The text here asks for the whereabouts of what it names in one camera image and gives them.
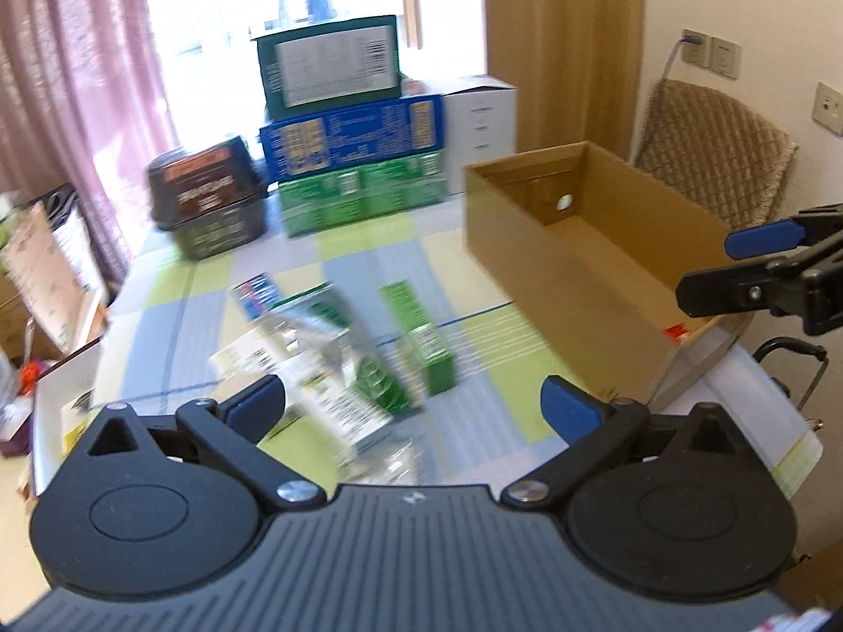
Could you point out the double wall socket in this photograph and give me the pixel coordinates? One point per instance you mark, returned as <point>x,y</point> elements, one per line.
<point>719,56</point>

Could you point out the white green medicine box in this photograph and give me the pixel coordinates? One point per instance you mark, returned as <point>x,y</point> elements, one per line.
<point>244,361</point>

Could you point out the silver foil bag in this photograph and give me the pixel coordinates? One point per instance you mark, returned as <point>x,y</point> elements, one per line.
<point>320,322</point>

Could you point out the black noodle bowl pack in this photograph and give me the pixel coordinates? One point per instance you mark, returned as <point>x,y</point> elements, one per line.
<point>209,201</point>

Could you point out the clear plastic floss box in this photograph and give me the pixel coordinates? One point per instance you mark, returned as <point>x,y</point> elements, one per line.
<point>256,296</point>

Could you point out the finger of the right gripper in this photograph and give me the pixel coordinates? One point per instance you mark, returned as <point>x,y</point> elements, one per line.
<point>745,287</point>
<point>766,239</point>

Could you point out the brown cardboard box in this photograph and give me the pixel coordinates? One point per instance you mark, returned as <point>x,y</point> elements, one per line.
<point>591,251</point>

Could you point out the dark green carton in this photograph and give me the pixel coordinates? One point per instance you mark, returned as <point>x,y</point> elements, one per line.
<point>329,65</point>

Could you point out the single wall socket plate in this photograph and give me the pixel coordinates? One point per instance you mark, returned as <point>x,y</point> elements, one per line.
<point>828,108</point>

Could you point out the blue carton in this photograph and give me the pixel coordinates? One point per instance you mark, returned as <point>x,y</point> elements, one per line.
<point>347,137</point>

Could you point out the white dragon print box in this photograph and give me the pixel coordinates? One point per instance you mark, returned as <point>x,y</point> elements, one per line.
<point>353,424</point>

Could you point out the clear bag with metal hooks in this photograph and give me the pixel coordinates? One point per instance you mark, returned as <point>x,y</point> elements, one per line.
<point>390,461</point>

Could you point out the brown wooden cabinet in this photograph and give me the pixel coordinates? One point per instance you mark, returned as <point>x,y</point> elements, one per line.
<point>575,65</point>

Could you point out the green spray box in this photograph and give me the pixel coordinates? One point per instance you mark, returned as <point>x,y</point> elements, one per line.
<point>428,351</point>

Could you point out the open white gift box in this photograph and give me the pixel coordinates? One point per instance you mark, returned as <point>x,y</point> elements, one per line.
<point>61,385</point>

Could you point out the red snack packet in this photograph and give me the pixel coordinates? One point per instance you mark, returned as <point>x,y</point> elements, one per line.
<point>678,333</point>

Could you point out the quilted tan chair cover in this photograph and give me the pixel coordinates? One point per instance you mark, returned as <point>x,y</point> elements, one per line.
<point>716,152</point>

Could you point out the white carton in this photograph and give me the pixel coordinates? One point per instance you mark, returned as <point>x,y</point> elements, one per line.
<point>480,115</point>

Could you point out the brown paper envelope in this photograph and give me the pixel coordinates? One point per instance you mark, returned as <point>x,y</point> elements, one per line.
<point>68,311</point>

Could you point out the light green carton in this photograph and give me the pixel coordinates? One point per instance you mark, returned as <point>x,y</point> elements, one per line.
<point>328,200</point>

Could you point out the pink curtain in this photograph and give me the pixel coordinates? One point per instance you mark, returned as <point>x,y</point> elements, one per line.
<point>83,104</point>

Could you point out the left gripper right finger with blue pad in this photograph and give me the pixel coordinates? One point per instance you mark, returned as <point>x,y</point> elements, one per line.
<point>597,435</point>

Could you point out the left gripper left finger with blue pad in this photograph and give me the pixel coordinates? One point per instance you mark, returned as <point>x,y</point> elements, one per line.
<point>226,435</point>

